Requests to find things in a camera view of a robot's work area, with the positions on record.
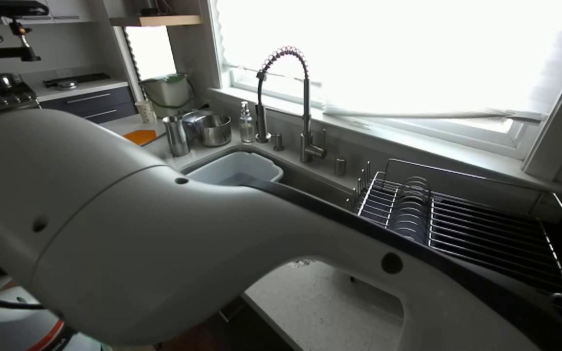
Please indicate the spring neck kitchen faucet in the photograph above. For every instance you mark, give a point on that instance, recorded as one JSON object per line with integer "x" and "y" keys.
{"x": 305, "y": 110}

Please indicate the orange cloth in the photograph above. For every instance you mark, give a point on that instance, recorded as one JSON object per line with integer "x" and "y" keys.
{"x": 142, "y": 138}

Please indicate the clear soap bottle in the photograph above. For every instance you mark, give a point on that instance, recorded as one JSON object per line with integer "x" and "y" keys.
{"x": 247, "y": 124}

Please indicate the grey drawer cabinet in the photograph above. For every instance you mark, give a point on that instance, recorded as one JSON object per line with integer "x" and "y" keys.
{"x": 93, "y": 105}

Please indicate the metal pot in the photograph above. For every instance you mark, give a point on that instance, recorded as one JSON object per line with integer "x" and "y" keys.
{"x": 216, "y": 130}

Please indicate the wooden wall shelf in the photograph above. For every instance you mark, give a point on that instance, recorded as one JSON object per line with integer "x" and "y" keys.
{"x": 157, "y": 21}

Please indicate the white plastic wash tub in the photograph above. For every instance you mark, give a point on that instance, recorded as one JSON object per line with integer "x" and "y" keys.
{"x": 235, "y": 167}

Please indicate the tall metal jug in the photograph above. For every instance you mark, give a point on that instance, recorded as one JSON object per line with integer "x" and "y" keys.
{"x": 177, "y": 138}

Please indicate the stainless steel sink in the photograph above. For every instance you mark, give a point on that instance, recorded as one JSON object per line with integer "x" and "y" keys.
{"x": 321, "y": 183}

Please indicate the white bin with green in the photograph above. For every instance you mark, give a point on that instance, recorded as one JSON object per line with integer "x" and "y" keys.
{"x": 167, "y": 91}

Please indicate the dark base cabinet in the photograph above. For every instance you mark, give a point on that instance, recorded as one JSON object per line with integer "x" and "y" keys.
{"x": 245, "y": 329}

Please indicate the small metal sink knob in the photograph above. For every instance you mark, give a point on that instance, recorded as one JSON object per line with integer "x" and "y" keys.
{"x": 278, "y": 142}
{"x": 364, "y": 177}
{"x": 341, "y": 167}

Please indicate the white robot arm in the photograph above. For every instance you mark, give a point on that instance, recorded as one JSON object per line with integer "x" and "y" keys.
{"x": 132, "y": 241}

